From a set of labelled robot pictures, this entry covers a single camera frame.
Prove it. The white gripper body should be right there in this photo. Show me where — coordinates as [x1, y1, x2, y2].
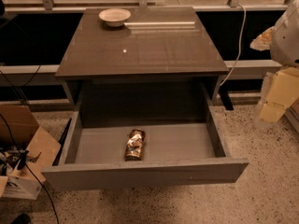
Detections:
[265, 67, 299, 108]

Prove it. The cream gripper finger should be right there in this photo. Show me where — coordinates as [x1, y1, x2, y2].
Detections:
[253, 102, 286, 129]

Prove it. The crushed orange can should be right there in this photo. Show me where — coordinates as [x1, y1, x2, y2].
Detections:
[124, 129, 146, 161]

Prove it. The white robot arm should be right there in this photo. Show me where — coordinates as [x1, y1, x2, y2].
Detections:
[250, 0, 299, 129]

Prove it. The open grey top drawer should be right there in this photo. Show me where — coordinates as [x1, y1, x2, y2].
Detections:
[43, 106, 249, 190]

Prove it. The dark grey cabinet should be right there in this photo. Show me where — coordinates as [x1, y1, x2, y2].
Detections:
[56, 7, 228, 127]

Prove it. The white ceramic bowl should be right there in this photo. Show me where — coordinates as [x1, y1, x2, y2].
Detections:
[99, 8, 131, 27]

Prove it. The brown cardboard box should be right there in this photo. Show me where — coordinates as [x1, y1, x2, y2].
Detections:
[0, 105, 61, 185]

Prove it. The white small carton box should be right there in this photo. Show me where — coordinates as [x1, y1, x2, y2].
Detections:
[0, 175, 41, 200]

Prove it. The white hanging cable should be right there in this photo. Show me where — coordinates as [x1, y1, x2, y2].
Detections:
[219, 3, 247, 88]

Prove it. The black cable on floor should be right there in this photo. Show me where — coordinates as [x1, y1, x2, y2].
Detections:
[0, 113, 61, 224]

